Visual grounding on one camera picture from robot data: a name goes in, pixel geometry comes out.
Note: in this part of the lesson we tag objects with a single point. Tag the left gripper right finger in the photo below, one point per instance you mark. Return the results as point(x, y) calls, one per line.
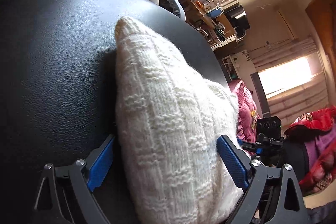
point(270, 195)

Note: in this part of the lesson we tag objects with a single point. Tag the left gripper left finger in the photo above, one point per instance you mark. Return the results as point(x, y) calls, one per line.
point(65, 193)

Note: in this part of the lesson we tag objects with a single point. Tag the cream knitted sweater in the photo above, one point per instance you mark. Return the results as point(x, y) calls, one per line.
point(169, 118)

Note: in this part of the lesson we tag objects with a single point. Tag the pink quilted bedding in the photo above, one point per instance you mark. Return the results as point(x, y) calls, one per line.
point(248, 115)

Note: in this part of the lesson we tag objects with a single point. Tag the person in red jacket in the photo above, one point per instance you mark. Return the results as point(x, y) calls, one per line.
point(310, 149)

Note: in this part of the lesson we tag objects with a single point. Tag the small bright window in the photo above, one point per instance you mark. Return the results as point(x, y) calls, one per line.
point(283, 77)

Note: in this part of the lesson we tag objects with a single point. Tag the cluttered wooden desk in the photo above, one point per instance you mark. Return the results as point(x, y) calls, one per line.
point(218, 32)

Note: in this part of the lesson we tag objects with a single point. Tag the black monitor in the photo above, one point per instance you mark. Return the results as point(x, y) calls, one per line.
point(237, 17)

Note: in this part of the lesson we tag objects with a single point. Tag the blue mug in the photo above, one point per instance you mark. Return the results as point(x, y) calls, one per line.
point(215, 13)

